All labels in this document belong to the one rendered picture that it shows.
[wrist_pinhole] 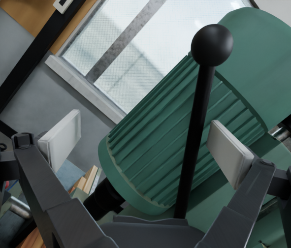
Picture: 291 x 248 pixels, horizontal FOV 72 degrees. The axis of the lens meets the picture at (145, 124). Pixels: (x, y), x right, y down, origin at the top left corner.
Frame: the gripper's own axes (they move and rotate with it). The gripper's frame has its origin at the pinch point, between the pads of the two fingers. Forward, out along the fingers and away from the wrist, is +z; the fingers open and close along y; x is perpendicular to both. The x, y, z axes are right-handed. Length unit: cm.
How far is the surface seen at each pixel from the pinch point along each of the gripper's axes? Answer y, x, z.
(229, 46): 6.0, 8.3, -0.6
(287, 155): 21.4, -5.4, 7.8
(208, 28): 4.2, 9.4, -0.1
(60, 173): -25, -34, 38
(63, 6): -56, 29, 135
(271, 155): 18.9, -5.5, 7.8
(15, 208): -25.1, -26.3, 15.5
